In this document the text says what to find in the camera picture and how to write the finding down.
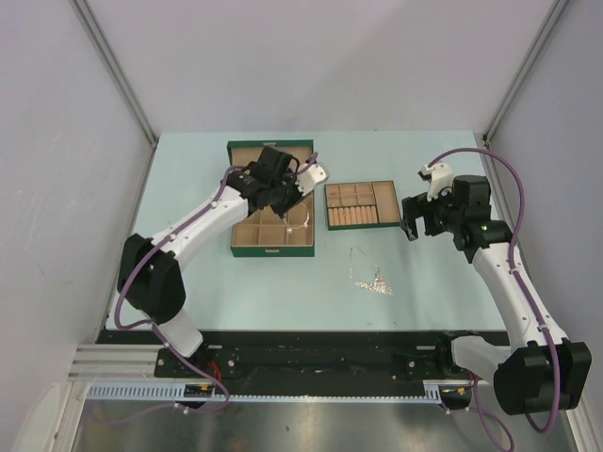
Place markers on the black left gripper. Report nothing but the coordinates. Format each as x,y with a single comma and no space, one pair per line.
291,178

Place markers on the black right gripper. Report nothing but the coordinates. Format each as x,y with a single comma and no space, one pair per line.
417,206

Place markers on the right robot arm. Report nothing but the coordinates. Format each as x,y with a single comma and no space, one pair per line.
542,369

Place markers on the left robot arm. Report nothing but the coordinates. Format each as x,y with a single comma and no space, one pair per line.
150,285

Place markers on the green jewelry box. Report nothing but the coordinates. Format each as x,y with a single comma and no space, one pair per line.
264,234

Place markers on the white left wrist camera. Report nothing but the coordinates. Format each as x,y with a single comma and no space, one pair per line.
311,176

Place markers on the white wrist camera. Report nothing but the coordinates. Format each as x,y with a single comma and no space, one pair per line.
440,177
311,176

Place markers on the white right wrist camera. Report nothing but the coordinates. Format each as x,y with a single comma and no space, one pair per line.
440,177

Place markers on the aluminium frame post right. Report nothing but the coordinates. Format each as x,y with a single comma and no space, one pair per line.
527,64

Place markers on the aluminium frame post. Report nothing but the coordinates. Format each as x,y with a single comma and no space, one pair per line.
100,42
527,64

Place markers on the slotted cable duct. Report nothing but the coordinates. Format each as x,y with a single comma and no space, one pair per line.
418,391

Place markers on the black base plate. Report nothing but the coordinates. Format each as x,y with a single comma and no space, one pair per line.
327,358

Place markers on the aluminium frame post left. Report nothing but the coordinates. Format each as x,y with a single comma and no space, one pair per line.
100,42

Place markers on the aluminium front rail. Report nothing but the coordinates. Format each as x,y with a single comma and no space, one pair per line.
114,363

